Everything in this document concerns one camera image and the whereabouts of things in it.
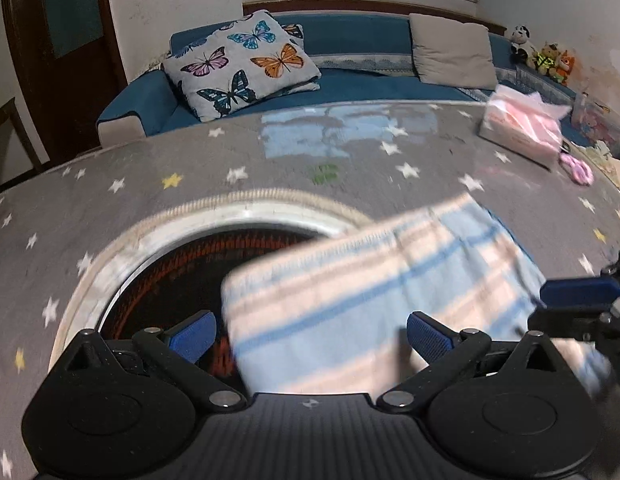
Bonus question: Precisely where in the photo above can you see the panda plush toy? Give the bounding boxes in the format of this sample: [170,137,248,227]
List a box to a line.
[507,25,531,58]

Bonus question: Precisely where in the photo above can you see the clear box of small toys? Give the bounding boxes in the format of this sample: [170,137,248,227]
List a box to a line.
[570,91,620,153]

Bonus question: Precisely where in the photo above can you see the blue sofa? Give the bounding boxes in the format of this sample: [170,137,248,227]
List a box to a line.
[96,12,581,148]

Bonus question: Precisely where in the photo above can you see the pink tissue pack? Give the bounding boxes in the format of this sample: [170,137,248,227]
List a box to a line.
[478,84,573,168]

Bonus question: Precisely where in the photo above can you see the orange and green plush toys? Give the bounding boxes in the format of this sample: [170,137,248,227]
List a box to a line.
[532,42,561,76]

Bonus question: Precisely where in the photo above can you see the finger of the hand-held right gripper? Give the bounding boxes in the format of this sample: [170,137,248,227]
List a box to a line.
[527,305,616,341]
[540,247,620,307]

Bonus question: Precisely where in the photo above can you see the orange plush toy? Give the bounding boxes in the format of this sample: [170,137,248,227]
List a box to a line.
[555,50,578,86]

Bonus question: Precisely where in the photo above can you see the wooden wall rail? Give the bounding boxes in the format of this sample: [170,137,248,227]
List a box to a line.
[242,0,508,36]

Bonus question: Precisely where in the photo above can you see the blue and cream striped shirt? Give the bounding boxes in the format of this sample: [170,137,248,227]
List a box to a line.
[222,192,616,406]

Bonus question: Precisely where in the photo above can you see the grey star-print tablecloth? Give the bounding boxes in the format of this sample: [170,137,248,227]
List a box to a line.
[0,101,620,480]

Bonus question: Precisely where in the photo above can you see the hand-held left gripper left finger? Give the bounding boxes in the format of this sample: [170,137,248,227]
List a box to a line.
[55,310,246,414]

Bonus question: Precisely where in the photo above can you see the round black induction hob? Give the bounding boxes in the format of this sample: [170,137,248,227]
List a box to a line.
[82,207,361,396]

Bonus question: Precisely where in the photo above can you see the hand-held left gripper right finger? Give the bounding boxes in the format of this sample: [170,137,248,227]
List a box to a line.
[377,311,566,411]

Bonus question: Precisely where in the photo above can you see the butterfly print pillow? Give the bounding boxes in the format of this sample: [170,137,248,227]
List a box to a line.
[162,9,322,123]

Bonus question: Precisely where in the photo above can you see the dark wooden side table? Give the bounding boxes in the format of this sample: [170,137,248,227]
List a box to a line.
[0,97,46,196]

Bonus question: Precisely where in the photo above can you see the dark wooden door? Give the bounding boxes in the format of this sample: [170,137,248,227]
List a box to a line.
[0,0,128,133]

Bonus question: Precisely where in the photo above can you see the beige pillow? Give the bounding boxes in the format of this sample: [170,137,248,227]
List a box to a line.
[409,12,498,92]

